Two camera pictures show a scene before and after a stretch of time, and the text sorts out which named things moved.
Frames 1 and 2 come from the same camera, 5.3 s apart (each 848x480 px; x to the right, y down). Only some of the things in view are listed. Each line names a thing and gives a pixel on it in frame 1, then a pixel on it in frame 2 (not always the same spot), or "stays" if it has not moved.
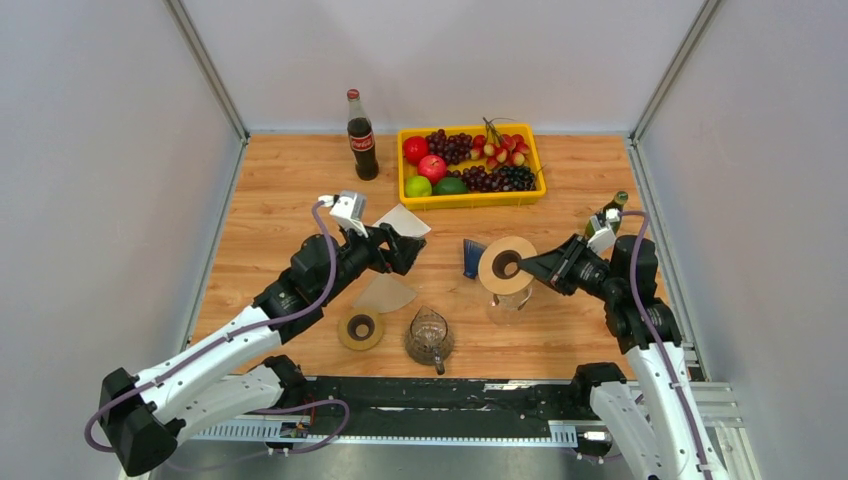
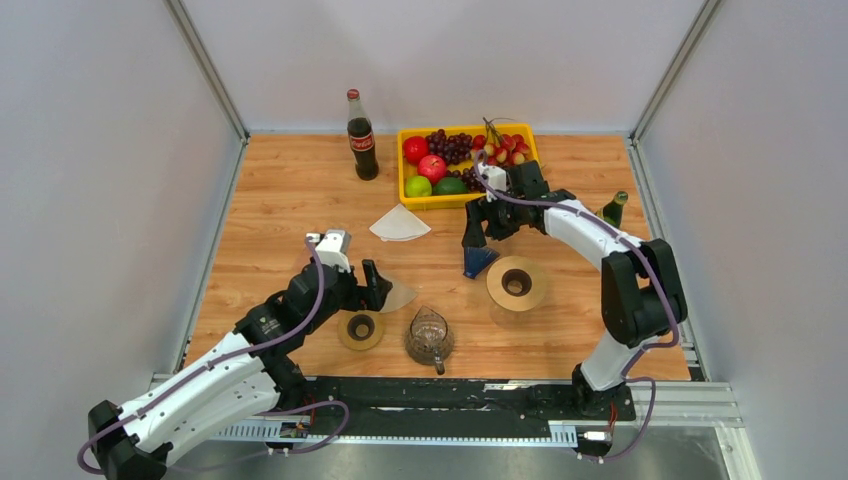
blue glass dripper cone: (472, 253) stays
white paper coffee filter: (402, 222) stays
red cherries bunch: (499, 149) stays
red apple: (414, 148) stays
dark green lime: (450, 185) stays
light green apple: (418, 186) stays
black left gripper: (405, 249) to (366, 297)
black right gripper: (555, 266) to (474, 235)
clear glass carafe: (506, 287) to (517, 283)
